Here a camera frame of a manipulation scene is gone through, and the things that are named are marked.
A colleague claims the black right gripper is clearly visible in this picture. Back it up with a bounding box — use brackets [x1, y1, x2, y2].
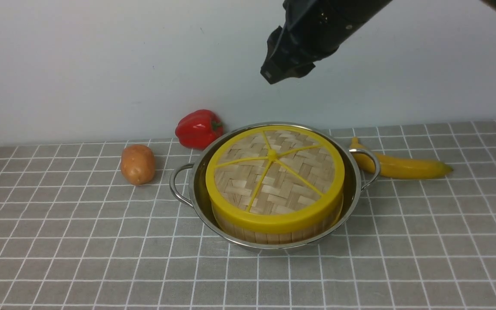
[260, 0, 391, 84]

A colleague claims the woven bamboo steamer lid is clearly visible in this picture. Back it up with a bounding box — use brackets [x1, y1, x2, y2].
[205, 125, 346, 235]

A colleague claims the bamboo steamer basket yellow rim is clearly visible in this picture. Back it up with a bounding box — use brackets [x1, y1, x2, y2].
[212, 196, 343, 245]

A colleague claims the stainless steel pot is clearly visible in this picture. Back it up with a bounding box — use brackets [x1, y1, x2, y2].
[170, 122, 381, 254]

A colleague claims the red bell pepper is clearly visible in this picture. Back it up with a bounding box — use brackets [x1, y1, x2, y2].
[175, 109, 224, 150]

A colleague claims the yellow banana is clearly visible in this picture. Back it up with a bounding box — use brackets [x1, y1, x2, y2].
[350, 136, 453, 179]

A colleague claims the brown potato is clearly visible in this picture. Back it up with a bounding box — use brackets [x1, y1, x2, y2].
[120, 144, 156, 186]

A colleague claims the grey checked tablecloth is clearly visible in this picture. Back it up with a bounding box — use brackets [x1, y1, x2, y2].
[0, 121, 496, 310]

